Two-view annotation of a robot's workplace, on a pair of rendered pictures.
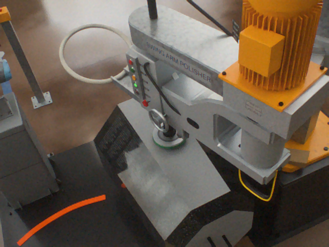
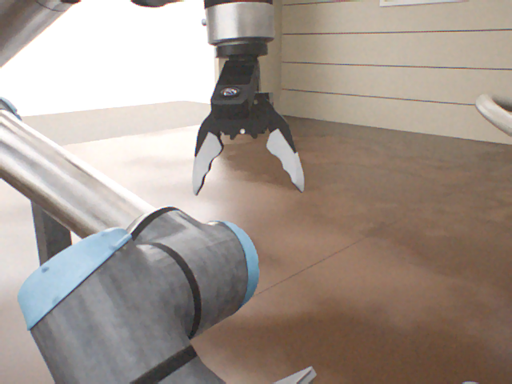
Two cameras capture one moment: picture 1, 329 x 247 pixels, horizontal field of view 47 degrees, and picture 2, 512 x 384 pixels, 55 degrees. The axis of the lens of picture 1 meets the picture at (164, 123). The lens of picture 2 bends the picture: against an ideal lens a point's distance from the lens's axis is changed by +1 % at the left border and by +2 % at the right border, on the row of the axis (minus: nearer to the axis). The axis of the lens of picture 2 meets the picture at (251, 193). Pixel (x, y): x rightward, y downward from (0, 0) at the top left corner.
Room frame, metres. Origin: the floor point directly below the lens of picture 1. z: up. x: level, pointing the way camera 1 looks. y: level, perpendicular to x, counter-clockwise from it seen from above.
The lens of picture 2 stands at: (1.59, 1.35, 1.41)
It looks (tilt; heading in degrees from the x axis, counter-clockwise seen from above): 18 degrees down; 334
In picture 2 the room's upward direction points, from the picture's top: straight up
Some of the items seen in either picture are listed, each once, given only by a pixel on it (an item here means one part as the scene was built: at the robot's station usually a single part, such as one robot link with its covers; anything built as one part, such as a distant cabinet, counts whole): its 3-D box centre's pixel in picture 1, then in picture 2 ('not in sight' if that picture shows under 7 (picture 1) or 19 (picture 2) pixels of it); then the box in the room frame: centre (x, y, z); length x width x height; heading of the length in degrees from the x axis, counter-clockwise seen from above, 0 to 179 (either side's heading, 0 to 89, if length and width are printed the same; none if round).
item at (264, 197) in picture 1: (257, 176); not in sight; (1.04, -0.42, 1.08); 0.23 x 0.03 x 0.32; 37
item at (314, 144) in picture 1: (294, 131); not in sight; (1.54, -0.83, 0.76); 0.49 x 0.49 x 0.05; 17
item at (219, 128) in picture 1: (215, 116); not in sight; (1.25, -0.25, 1.33); 0.74 x 0.23 x 0.49; 37
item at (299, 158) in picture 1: (290, 155); not in sight; (1.33, -0.72, 0.80); 0.20 x 0.10 x 0.05; 59
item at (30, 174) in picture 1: (13, 153); not in sight; (2.02, 1.23, 0.43); 0.50 x 0.50 x 0.85; 19
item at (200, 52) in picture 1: (209, 60); not in sight; (1.29, -0.23, 1.64); 0.96 x 0.25 x 0.17; 37
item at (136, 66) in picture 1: (136, 76); not in sight; (1.56, 0.11, 1.39); 0.08 x 0.03 x 0.28; 37
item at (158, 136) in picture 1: (169, 133); not in sight; (1.57, -0.02, 0.90); 0.21 x 0.21 x 0.01
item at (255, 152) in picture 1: (262, 137); not in sight; (1.04, -0.42, 1.37); 0.19 x 0.19 x 0.20
